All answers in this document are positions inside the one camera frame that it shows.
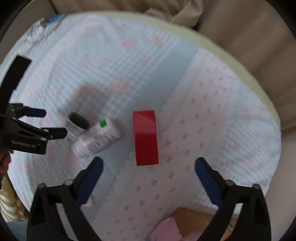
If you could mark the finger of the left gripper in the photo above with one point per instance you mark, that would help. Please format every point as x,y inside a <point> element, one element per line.
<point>19,130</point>
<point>21,110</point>

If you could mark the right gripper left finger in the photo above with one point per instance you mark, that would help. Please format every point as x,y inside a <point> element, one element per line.
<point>44,220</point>

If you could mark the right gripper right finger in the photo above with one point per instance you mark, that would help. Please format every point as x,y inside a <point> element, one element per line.
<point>253,222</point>

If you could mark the black lid white jar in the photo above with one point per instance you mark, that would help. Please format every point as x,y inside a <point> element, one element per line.
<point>76,125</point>

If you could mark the white pill bottle green label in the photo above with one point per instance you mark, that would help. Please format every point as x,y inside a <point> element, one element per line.
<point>98,137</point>

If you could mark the red rectangular box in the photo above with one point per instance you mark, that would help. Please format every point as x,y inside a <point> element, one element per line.
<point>145,138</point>

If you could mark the person's left hand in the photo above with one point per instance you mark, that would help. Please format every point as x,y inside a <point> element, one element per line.
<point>5,159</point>

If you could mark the crumpled white blue cloth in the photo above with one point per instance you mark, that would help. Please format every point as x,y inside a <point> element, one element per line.
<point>42,28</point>

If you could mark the pink cardboard box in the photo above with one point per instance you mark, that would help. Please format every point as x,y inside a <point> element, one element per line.
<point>184,224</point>

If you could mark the blue checkered bed sheet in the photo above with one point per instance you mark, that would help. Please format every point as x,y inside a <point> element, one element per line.
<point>149,102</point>

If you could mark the beige curtain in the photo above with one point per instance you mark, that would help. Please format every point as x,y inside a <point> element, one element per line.
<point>252,31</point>

